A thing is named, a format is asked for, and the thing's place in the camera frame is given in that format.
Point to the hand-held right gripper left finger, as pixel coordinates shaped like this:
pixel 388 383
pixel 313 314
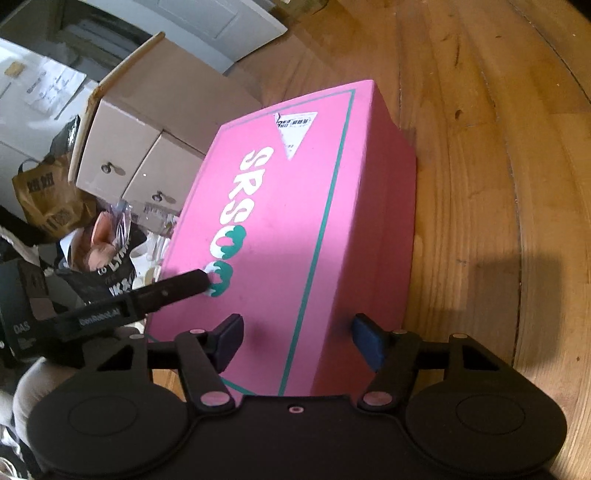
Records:
pixel 230 341

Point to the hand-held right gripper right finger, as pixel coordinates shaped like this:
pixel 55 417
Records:
pixel 369 339

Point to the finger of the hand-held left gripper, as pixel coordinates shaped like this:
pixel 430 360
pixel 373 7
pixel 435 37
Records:
pixel 175 290

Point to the pink box lid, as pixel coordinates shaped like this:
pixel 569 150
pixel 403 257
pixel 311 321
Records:
pixel 286 207

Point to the white shoe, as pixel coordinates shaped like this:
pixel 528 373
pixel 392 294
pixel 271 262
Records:
pixel 147 258

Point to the black printed plastic bag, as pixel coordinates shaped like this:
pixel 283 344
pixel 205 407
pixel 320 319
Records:
pixel 115 272

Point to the brown paper bag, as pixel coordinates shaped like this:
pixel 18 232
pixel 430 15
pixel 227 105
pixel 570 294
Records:
pixel 46 203

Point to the beige nightstand with drawers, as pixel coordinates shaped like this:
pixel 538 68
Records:
pixel 138 134

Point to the white door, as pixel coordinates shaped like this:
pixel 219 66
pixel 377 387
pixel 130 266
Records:
pixel 221 23

